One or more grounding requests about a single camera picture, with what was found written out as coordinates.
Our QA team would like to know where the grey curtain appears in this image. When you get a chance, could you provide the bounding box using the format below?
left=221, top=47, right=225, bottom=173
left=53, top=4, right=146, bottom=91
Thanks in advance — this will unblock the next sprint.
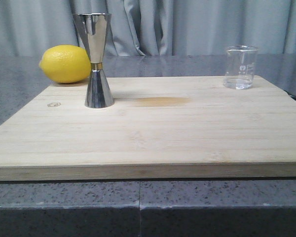
left=0, top=0, right=296, bottom=56

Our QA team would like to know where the steel double jigger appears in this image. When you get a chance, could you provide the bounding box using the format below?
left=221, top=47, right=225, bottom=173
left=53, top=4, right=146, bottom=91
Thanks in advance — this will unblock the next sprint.
left=73, top=13, right=114, bottom=109

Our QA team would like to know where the clear glass beaker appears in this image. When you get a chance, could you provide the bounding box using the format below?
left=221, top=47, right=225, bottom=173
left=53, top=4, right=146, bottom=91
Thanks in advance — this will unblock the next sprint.
left=223, top=45, right=258, bottom=90

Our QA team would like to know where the yellow lemon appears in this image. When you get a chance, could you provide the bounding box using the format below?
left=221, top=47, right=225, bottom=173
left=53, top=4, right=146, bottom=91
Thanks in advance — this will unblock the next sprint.
left=39, top=44, right=91, bottom=83

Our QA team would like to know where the wooden cutting board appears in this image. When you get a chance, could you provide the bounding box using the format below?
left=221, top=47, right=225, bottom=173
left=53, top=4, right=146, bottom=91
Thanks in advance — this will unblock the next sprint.
left=0, top=76, right=296, bottom=181

